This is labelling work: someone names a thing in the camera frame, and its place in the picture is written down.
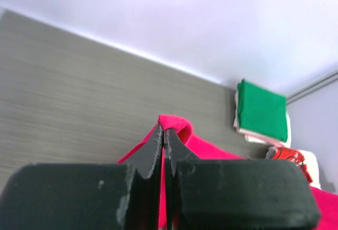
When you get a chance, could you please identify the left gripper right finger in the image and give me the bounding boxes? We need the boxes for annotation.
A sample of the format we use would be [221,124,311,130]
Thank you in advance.
[163,129,321,229]

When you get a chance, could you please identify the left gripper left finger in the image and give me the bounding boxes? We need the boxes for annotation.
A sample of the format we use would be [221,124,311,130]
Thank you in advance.
[1,125,163,229]

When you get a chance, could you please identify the pink t shirt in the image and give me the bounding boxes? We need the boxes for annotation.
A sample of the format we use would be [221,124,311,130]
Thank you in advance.
[117,114,338,230]

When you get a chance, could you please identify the folded white t shirt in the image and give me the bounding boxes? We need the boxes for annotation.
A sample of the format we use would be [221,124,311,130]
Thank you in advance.
[233,91,292,148]

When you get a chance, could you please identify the folded green t shirt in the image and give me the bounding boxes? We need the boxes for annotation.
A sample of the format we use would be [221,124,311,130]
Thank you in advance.
[234,79,289,143]

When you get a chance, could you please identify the white red print t shirt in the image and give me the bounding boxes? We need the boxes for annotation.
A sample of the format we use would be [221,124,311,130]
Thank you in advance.
[266,146,321,189]

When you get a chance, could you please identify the right aluminium frame post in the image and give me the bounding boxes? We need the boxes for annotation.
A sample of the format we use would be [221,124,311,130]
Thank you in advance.
[287,70,338,105]

